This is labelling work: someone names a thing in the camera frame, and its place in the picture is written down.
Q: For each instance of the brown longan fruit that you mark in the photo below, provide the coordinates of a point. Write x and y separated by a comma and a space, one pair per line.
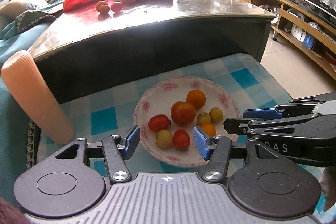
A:
164, 139

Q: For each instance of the teal sofa blanket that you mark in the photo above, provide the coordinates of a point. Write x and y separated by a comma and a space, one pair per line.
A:
18, 35

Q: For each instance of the small red cherry tomato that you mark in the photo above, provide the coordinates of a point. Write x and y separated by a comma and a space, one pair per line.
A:
181, 140

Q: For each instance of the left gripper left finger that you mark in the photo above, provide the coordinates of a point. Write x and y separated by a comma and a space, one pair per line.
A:
115, 150

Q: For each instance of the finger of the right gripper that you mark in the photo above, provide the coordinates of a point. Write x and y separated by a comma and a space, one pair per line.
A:
240, 126
280, 111

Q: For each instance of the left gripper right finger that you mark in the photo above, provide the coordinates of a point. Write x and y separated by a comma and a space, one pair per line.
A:
217, 151

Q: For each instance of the yellow cushion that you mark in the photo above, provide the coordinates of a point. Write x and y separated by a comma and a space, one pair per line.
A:
17, 7

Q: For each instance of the large red tomato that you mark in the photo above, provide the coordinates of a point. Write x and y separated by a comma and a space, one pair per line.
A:
182, 113

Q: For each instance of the wooden tv cabinet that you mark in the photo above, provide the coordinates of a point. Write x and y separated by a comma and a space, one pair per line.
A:
323, 49

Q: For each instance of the orange tangerine front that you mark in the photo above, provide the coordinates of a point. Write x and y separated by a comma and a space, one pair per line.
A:
209, 129

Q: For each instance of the green-brown longan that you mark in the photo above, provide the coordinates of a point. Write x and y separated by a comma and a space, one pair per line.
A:
216, 115
203, 118

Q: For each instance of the dark coffee table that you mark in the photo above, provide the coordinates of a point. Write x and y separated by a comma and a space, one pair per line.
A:
83, 52

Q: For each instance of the white floral ceramic plate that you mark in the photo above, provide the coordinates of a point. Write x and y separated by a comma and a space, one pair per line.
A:
160, 98

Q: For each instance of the orange tangerine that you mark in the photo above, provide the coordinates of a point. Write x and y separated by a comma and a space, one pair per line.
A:
197, 98
209, 129

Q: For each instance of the pink ribbed cylinder bottle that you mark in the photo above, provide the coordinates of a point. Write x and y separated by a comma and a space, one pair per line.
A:
26, 84

